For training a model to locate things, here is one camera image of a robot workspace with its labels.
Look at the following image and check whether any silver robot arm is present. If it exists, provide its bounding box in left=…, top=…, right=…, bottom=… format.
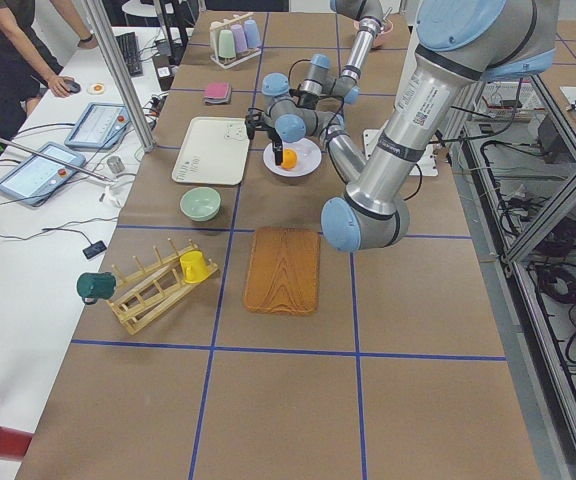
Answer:
left=245, top=1, right=559, bottom=252
left=262, top=0, right=387, bottom=110

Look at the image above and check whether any blue cup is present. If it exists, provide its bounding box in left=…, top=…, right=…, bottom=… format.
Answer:
left=243, top=18, right=261, bottom=49

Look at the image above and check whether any green bowl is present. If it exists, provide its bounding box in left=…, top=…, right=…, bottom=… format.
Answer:
left=180, top=187, right=221, bottom=222

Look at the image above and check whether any teach pendant tablet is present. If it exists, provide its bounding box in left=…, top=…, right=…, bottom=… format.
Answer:
left=0, top=142, right=86, bottom=206
left=64, top=103, right=130, bottom=151

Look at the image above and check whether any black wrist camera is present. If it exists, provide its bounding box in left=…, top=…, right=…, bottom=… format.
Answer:
left=244, top=110, right=268, bottom=141

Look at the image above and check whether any white round plate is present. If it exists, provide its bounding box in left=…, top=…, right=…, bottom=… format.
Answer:
left=263, top=138, right=322, bottom=177

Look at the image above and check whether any orange fruit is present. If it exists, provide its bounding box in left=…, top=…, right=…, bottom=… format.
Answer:
left=280, top=149, right=298, bottom=171

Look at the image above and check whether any wooden mug rack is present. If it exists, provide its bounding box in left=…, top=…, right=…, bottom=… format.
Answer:
left=106, top=238, right=219, bottom=335

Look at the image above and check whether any pink bowl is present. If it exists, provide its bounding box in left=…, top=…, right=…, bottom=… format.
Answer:
left=354, top=17, right=394, bottom=49

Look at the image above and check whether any green cup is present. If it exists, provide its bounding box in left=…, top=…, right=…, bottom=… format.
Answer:
left=218, top=29, right=236, bottom=63

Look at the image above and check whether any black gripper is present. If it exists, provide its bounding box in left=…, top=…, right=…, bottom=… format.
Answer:
left=260, top=122, right=284, bottom=166

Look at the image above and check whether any purple cup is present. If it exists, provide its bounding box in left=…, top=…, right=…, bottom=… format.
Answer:
left=230, top=24, right=248, bottom=56

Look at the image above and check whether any near teach pendant tablet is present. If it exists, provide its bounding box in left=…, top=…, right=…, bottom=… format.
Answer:
left=0, top=142, right=86, bottom=206

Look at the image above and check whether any dark green mug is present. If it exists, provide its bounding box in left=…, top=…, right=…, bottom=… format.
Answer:
left=76, top=272, right=117, bottom=305

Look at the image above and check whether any grey cloth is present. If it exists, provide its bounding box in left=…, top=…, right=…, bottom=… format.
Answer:
left=203, top=83, right=233, bottom=106

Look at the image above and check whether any black keyboard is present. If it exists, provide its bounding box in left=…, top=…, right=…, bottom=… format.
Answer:
left=115, top=32, right=143, bottom=77

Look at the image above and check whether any small metal weight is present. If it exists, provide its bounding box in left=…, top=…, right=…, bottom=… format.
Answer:
left=106, top=155, right=125, bottom=175

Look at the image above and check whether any white wire cup rack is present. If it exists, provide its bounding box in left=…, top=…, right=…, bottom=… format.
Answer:
left=209, top=12, right=262, bottom=69

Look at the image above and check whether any brown wooden tray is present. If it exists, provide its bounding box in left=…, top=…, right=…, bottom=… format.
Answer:
left=243, top=227, right=320, bottom=315

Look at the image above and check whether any yellow mug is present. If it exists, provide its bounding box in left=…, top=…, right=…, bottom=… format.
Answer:
left=179, top=250, right=210, bottom=284

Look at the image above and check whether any long metal reacher stick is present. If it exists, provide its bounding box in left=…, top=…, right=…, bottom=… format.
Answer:
left=0, top=137, right=114, bottom=184

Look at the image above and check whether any computer mouse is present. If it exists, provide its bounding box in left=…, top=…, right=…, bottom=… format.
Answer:
left=64, top=79, right=81, bottom=94

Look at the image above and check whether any small black device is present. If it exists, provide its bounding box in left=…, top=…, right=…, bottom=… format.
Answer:
left=82, top=241, right=107, bottom=260

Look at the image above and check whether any aluminium frame post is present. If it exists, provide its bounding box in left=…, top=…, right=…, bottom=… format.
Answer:
left=82, top=0, right=155, bottom=153

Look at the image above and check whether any cream bear tray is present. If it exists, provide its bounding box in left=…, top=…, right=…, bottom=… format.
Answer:
left=171, top=116, right=250, bottom=186

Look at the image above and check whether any far teach pendant tablet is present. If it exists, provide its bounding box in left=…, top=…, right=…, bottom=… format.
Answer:
left=64, top=103, right=130, bottom=151

